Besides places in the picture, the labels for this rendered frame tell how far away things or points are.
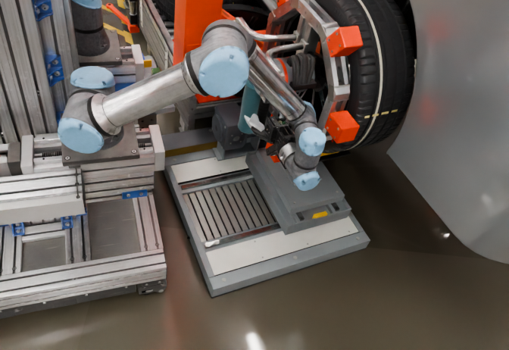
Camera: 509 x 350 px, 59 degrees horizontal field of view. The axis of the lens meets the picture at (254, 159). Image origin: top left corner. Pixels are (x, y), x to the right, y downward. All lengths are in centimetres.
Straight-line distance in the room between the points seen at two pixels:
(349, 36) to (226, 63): 58
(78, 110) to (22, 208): 37
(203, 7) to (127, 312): 131
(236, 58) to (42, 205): 74
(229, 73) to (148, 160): 56
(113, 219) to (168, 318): 48
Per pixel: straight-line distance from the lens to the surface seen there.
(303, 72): 153
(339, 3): 166
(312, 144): 128
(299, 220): 217
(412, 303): 234
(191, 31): 203
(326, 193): 224
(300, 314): 211
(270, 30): 194
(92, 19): 178
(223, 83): 107
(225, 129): 219
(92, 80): 133
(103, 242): 197
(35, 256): 198
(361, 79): 158
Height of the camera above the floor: 185
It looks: 45 degrees down
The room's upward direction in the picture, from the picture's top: 13 degrees clockwise
